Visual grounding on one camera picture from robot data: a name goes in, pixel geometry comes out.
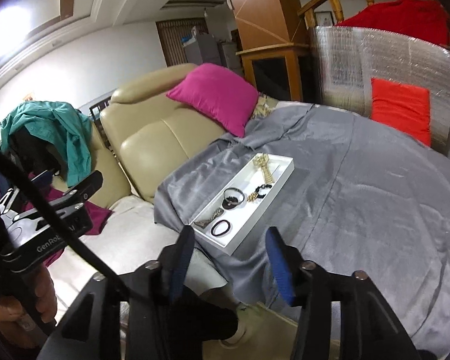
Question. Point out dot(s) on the cream claw hair clip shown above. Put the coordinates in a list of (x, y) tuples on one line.
[(261, 161)]

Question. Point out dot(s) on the black bangle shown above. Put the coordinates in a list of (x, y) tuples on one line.
[(232, 197)]

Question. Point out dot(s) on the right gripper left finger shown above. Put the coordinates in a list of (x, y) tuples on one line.
[(174, 260)]

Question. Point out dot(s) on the red cushion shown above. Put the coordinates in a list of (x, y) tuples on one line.
[(404, 107)]

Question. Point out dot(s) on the wooden cabinet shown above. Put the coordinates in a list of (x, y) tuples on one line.
[(272, 29)]

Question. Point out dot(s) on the gold hair clip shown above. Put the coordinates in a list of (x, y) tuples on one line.
[(252, 197)]

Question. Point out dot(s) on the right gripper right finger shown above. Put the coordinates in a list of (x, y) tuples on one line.
[(285, 261)]

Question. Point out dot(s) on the silver hair clip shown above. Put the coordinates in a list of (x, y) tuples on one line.
[(203, 223)]

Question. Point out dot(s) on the grey bed blanket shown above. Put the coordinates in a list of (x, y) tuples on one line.
[(362, 196)]

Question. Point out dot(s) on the red blanket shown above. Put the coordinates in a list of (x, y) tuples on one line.
[(426, 20)]

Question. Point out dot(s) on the magenta pillow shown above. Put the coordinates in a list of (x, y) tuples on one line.
[(218, 93)]

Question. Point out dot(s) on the teal garment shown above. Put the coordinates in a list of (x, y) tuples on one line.
[(59, 124)]

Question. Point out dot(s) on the white jewelry tray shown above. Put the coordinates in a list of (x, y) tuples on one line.
[(230, 229)]

